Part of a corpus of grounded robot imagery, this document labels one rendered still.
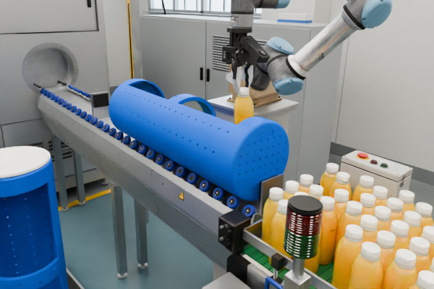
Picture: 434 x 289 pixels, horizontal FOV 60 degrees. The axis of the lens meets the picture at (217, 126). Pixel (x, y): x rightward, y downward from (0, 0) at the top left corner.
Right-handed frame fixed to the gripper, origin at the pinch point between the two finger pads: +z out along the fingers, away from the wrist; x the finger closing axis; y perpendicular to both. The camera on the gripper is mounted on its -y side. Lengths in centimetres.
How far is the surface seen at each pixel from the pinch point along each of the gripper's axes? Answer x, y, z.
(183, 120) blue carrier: 11.4, 19.1, 14.0
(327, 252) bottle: 7, -43, 37
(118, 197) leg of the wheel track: 8, 86, 78
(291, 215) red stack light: 39, -53, 6
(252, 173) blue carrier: 5.5, -11.5, 25.3
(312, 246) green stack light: 37, -57, 12
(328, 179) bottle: -13.3, -28.3, 26.5
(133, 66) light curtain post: -29, 132, 16
